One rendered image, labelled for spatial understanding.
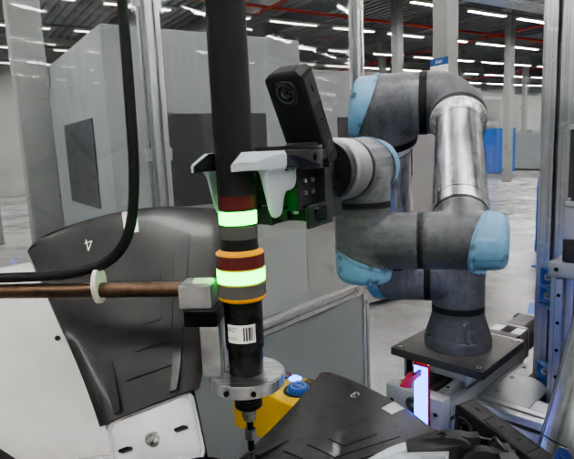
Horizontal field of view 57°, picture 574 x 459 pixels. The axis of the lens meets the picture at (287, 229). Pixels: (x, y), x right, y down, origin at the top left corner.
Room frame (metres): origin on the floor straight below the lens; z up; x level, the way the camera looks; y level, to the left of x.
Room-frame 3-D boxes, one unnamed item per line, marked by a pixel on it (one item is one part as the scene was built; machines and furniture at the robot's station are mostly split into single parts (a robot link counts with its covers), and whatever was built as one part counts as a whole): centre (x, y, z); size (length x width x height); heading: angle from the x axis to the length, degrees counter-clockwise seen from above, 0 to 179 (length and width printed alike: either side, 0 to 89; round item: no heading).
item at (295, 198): (0.57, -0.02, 1.48); 0.12 x 0.08 x 0.09; 149
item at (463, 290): (1.17, -0.38, 1.20); 0.13 x 0.12 x 0.14; 73
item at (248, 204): (0.46, 0.04, 1.47); 0.03 x 0.03 x 0.01
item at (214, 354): (0.46, 0.05, 1.35); 0.09 x 0.07 x 0.10; 83
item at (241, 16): (0.46, 0.04, 1.53); 0.03 x 0.03 x 0.21
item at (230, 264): (0.46, 0.04, 1.41); 0.04 x 0.04 x 0.01
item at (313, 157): (0.50, -0.01, 1.50); 0.09 x 0.05 x 0.02; 157
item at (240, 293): (0.46, 0.04, 1.39); 0.04 x 0.04 x 0.01
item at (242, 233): (0.46, 0.04, 1.44); 0.03 x 0.03 x 0.01
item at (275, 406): (0.93, 0.03, 1.02); 0.16 x 0.10 x 0.11; 49
